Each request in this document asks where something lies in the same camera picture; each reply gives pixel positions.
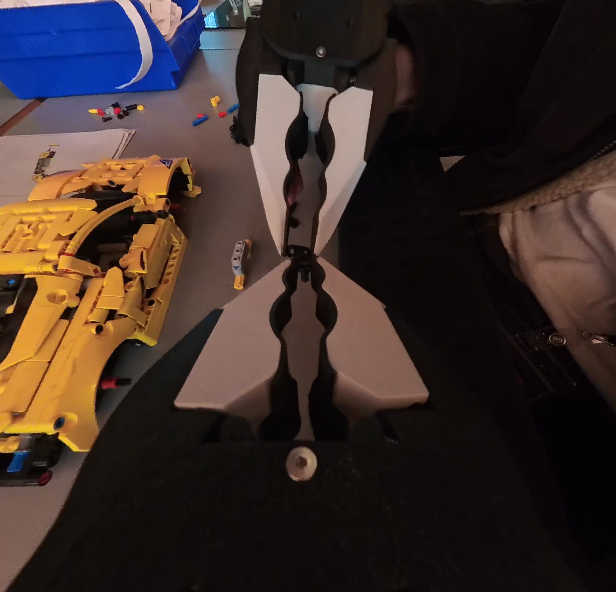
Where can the cluster of mixed small pins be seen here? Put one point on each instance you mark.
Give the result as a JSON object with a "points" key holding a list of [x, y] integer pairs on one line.
{"points": [[115, 110]]}

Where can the yellow brick toy car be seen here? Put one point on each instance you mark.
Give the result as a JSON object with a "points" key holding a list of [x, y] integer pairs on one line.
{"points": [[72, 361]]}

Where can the person's right hand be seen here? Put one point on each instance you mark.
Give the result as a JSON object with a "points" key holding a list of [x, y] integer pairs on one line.
{"points": [[296, 185]]}

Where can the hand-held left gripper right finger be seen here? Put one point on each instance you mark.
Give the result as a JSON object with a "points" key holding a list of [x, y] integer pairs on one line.
{"points": [[375, 356]]}

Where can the person's right forearm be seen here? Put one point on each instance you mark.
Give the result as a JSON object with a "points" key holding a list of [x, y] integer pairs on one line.
{"points": [[457, 48]]}

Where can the short grey three-hole beam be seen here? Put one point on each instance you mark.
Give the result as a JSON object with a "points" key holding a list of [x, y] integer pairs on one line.
{"points": [[238, 252]]}

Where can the small black connector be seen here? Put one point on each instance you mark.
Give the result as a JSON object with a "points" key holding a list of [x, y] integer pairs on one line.
{"points": [[304, 267]]}

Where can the white paper strip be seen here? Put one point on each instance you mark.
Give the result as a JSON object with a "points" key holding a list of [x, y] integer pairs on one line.
{"points": [[144, 48]]}

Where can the building instruction booklet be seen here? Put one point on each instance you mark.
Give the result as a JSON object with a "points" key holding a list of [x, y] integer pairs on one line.
{"points": [[72, 144]]}

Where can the pile of red black pins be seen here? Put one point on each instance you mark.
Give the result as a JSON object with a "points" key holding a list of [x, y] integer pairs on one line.
{"points": [[199, 119]]}

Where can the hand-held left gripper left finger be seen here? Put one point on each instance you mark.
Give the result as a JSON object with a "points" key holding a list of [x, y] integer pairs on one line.
{"points": [[231, 356]]}

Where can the grey desk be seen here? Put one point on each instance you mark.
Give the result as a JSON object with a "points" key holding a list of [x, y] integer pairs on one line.
{"points": [[207, 192]]}

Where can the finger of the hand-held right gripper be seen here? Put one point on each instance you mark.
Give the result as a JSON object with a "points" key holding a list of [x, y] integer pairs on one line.
{"points": [[269, 144], [349, 139]]}

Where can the blue plastic bin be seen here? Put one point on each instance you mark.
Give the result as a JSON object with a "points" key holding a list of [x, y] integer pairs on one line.
{"points": [[72, 48]]}

